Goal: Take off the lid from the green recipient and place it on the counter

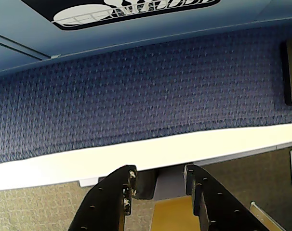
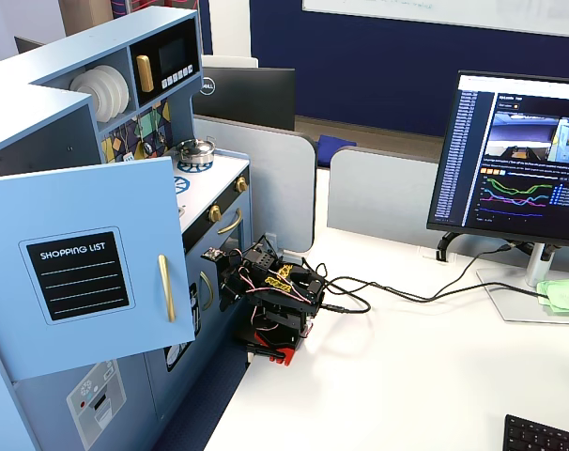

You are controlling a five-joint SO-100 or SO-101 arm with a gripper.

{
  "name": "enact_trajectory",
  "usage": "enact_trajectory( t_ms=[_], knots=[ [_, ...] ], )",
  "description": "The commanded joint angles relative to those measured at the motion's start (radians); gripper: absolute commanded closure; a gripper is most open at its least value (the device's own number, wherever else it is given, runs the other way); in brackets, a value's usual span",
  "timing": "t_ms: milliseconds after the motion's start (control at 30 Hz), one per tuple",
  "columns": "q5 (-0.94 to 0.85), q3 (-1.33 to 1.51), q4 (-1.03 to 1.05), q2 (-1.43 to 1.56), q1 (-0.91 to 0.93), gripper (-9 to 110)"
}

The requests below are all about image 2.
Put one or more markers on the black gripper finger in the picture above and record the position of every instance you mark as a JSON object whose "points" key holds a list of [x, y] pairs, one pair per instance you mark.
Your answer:
{"points": [[225, 300], [236, 292]]}

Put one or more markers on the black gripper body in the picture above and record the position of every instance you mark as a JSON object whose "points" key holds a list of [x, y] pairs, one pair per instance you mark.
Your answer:
{"points": [[228, 287]]}

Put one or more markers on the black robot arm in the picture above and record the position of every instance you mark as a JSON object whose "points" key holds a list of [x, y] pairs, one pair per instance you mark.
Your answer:
{"points": [[284, 282]]}

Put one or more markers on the gold stove knob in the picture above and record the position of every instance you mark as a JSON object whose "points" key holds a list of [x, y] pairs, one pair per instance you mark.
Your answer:
{"points": [[214, 213], [241, 183]]}

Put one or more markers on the red table clamp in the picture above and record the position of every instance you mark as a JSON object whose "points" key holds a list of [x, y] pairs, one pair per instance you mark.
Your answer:
{"points": [[287, 354]]}

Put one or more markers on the grey rounded desk divider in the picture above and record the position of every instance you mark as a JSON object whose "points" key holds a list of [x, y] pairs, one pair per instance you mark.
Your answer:
{"points": [[378, 192], [275, 188]]}

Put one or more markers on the silver toy pot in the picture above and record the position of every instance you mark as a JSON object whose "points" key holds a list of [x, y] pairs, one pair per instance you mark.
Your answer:
{"points": [[196, 150]]}

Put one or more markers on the blue shopping list cabinet door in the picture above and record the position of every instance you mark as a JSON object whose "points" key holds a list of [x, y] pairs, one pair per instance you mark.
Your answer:
{"points": [[87, 282]]}

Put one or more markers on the dark toy spoon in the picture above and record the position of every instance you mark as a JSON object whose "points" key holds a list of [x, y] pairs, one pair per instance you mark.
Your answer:
{"points": [[147, 148]]}

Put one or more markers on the white toy spatula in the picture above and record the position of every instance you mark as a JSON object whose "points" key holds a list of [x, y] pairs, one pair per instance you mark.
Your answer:
{"points": [[128, 157]]}

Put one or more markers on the blue cushion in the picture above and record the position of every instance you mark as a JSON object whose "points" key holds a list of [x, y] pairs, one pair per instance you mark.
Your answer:
{"points": [[336, 142]]}

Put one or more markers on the black Dell monitor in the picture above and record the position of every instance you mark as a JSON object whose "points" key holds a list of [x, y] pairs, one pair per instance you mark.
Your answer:
{"points": [[251, 98]]}

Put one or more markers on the white plate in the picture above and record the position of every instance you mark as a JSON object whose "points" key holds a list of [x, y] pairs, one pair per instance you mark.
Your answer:
{"points": [[75, 85], [88, 79], [113, 91]]}

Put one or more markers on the blue toy kitchen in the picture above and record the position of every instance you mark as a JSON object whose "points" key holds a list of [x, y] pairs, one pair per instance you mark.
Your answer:
{"points": [[54, 117]]}

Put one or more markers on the computer monitor showing graphs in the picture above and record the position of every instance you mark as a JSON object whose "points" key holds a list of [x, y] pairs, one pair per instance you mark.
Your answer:
{"points": [[500, 155]]}

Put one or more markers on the silver monitor stand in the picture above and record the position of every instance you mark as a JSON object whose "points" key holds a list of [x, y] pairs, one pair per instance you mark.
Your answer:
{"points": [[535, 268]]}

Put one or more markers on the brown wooden cabinet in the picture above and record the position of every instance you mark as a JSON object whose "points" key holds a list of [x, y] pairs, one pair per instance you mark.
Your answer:
{"points": [[85, 16]]}

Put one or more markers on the dark monitor back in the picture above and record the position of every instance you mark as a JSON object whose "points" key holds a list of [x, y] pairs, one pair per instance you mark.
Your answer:
{"points": [[28, 44]]}

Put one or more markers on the green sticky notes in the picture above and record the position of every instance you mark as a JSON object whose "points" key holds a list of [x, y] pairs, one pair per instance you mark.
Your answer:
{"points": [[561, 296]]}

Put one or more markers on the black keyboard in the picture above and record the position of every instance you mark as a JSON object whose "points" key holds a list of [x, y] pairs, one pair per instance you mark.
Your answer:
{"points": [[538, 434]]}

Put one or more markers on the whiteboard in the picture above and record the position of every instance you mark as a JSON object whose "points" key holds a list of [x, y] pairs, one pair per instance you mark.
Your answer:
{"points": [[453, 11]]}

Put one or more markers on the small wrist camera board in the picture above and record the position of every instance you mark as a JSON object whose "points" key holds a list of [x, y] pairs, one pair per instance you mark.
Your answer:
{"points": [[212, 254]]}

